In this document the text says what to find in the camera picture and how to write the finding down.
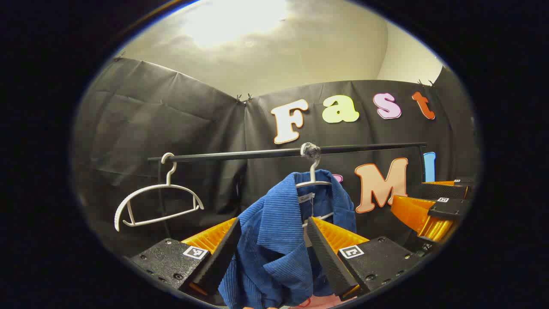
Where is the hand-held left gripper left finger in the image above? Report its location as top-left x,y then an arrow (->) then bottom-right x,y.
129,217 -> 243,297

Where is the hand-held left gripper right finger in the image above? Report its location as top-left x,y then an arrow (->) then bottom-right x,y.
305,216 -> 423,301

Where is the pink laundry hamper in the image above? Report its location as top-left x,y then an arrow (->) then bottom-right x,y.
296,295 -> 344,309

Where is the blue corduroy jacket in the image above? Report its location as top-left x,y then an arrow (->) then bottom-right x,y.
218,170 -> 357,309

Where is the white hanger with taped hook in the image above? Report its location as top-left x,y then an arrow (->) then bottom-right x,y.
295,144 -> 335,229

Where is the white plastic hanger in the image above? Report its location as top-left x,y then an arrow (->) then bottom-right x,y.
114,153 -> 205,232

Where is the black backdrop cloth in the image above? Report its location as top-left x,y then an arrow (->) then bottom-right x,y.
73,57 -> 481,258

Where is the black clothes rail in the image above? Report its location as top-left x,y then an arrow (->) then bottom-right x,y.
148,142 -> 428,228

